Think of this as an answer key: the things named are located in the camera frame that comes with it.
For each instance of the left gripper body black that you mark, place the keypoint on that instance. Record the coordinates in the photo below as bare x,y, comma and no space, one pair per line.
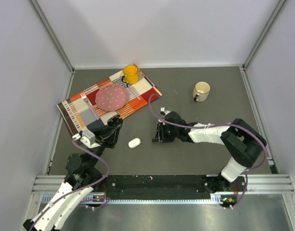
99,137

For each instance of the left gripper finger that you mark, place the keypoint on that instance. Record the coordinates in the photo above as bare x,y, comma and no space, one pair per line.
110,131
112,139

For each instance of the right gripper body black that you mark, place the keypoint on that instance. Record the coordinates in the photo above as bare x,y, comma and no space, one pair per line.
169,134

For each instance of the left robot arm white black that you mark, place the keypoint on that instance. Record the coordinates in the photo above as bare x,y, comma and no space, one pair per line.
82,176

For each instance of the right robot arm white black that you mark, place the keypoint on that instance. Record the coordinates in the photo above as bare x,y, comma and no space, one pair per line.
243,143

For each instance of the white earbud charging case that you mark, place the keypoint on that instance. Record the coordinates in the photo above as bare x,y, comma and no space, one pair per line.
134,143

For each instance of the patterned orange placemat cloth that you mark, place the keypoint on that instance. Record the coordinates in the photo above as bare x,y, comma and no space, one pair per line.
78,117

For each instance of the pink dotted plate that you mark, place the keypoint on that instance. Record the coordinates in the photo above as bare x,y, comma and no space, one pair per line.
111,97

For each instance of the cream enamel mug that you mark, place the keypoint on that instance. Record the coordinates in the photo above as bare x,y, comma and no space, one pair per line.
201,91

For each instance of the yellow mug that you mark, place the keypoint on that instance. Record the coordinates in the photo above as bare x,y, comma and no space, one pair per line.
130,74

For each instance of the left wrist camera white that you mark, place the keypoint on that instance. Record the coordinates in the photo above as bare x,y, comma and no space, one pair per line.
87,138

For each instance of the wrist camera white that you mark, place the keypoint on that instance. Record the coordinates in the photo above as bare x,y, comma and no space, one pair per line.
87,138
164,112

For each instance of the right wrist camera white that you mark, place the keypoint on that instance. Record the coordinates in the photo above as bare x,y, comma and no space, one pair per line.
164,112

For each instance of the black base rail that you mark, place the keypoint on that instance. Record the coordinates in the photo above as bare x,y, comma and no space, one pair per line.
159,187

